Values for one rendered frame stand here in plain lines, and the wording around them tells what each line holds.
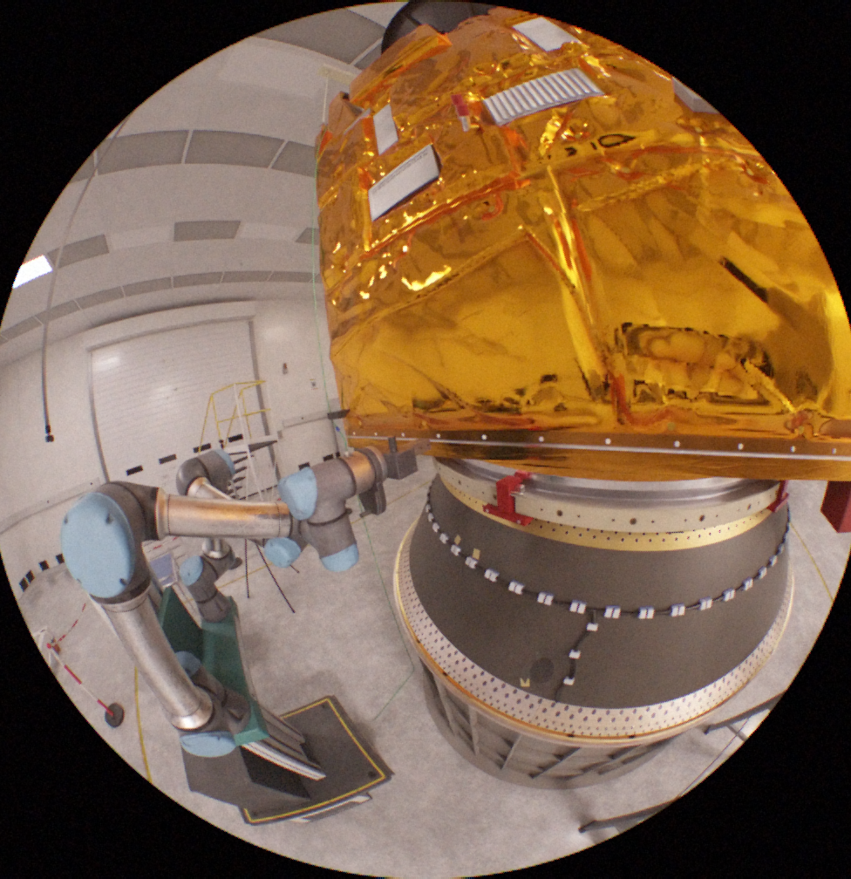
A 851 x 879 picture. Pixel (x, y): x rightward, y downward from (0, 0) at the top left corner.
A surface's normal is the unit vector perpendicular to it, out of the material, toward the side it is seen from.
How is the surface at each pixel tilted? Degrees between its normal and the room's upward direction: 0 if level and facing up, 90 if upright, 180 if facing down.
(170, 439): 90
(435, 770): 0
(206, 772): 0
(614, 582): 62
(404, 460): 90
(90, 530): 84
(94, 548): 83
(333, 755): 0
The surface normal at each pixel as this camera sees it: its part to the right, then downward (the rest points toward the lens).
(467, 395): -0.65, 0.24
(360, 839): -0.15, -0.97
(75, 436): 0.74, 0.03
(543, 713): -0.54, -0.53
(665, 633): -0.46, -0.23
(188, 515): 0.73, -0.27
